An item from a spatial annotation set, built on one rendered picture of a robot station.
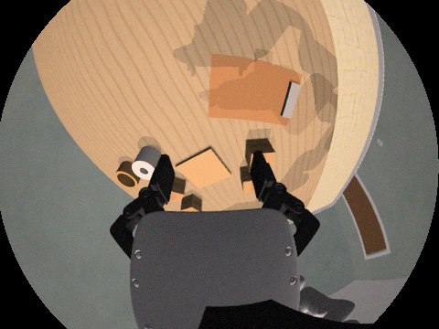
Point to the dark brown open cylinder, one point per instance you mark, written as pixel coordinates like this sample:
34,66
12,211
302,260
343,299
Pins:
126,176

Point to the grey cylinder with white top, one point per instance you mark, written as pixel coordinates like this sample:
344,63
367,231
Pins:
147,158

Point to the brown clipboard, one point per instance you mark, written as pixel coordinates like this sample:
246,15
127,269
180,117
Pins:
253,90

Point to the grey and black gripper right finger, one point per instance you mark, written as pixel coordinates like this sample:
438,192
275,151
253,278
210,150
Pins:
274,195

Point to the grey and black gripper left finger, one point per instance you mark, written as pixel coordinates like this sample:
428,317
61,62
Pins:
151,198

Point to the brown cube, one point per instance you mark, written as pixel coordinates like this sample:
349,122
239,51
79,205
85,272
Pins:
246,181
263,145
191,203
178,190

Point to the tan square wooden board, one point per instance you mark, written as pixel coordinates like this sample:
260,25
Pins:
204,168

